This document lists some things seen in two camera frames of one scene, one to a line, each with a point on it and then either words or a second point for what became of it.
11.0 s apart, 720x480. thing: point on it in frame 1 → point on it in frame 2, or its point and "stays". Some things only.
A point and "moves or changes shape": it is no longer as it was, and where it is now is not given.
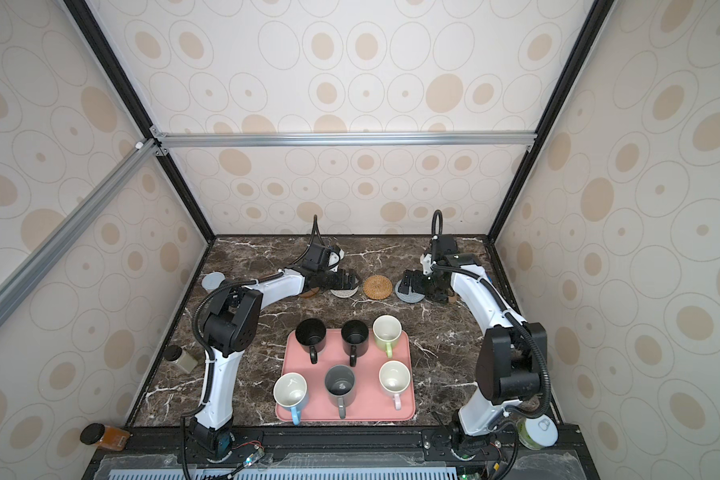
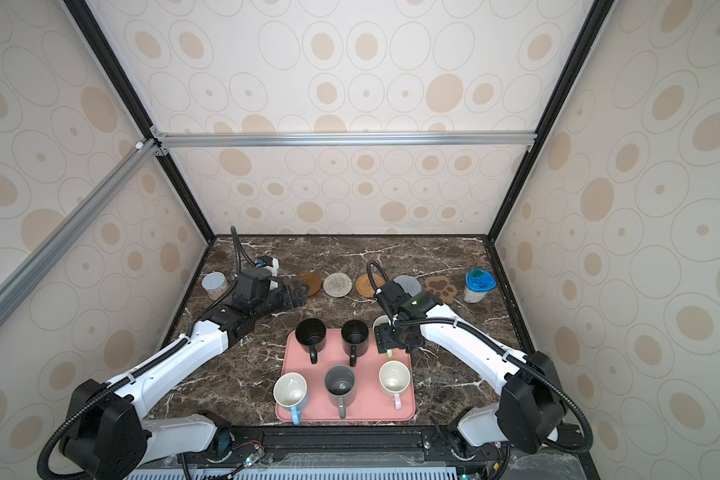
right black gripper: [418, 285] → [384, 343]
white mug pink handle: [394, 378] stays
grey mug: [340, 383] stays
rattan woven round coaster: [378, 287] moves or changes shape
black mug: [355, 339] stays
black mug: [311, 335] stays
